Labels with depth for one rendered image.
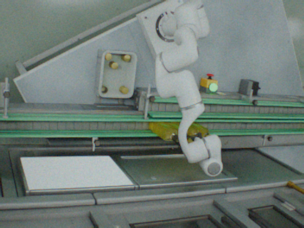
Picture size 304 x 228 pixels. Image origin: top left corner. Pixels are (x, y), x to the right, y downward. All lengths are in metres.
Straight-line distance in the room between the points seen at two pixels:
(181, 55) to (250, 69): 0.98
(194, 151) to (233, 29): 1.01
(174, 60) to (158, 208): 0.54
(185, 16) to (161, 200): 0.72
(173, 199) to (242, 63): 1.08
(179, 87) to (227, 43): 0.90
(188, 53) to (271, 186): 0.73
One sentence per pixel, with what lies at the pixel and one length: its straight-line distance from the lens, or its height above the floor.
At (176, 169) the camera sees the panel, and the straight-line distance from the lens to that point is 1.72.
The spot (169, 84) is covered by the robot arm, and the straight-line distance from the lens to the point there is 1.37.
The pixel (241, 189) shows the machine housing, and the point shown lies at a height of 1.39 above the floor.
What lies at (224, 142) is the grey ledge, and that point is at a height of 0.88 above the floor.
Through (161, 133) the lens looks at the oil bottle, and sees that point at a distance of 1.79.
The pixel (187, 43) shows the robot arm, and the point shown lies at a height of 1.32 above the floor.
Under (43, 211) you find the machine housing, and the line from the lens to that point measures 1.32.
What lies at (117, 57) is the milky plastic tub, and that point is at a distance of 1.90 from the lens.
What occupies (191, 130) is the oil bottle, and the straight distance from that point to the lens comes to 1.80.
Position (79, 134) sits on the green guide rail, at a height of 0.96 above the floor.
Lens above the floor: 2.55
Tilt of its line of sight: 61 degrees down
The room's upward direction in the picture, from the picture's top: 123 degrees clockwise
